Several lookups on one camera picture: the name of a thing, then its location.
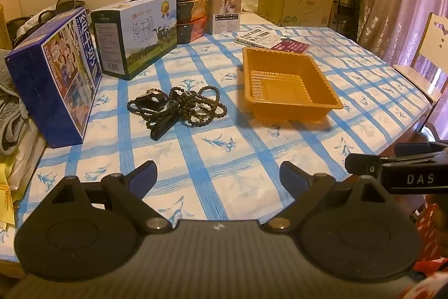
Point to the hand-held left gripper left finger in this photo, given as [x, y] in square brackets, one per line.
[143, 176]

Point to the white plastic bag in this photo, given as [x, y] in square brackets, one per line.
[28, 155]

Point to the maroon book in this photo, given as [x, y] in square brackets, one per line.
[294, 46]

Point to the black hair clip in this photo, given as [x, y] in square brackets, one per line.
[159, 131]

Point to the blue printed box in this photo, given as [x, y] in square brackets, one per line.
[52, 81]

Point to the yellow-label food bowl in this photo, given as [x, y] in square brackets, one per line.
[190, 10]

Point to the cream wooden chair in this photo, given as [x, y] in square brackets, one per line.
[434, 39]

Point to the small white product box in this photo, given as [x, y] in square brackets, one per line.
[225, 15]

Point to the red-label food bowl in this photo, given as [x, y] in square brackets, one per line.
[190, 31]

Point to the white paperback book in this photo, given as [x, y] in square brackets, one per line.
[259, 37]

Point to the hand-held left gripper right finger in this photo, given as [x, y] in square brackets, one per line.
[292, 176]

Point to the yellow plastic tray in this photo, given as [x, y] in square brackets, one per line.
[280, 88]

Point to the yellow paper bag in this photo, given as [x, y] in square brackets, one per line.
[5, 194]

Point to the milk carton box with cows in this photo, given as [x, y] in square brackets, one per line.
[140, 36]

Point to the grey towel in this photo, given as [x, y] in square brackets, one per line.
[10, 103]

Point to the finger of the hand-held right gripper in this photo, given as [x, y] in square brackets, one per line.
[416, 147]
[362, 164]

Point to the blue checked tablecloth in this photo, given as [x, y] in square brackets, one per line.
[217, 152]

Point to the red checked cloth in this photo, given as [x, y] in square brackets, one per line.
[434, 232]

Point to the black bangle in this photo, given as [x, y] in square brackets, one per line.
[150, 101]

